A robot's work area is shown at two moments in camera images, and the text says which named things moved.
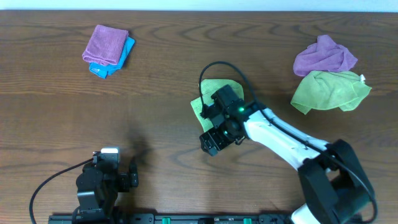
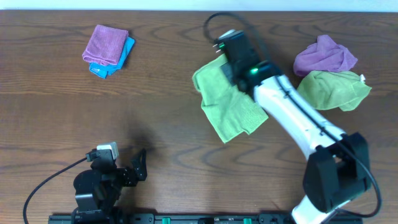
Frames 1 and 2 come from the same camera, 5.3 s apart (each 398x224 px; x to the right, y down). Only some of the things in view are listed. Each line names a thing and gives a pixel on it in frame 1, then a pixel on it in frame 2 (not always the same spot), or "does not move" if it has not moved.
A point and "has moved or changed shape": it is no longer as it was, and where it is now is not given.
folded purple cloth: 106,45 does not move
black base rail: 101,218 does not move
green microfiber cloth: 209,87 has moved or changed shape
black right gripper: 218,144 -> 229,68
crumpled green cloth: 330,89 does not move
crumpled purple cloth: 324,55 does not move
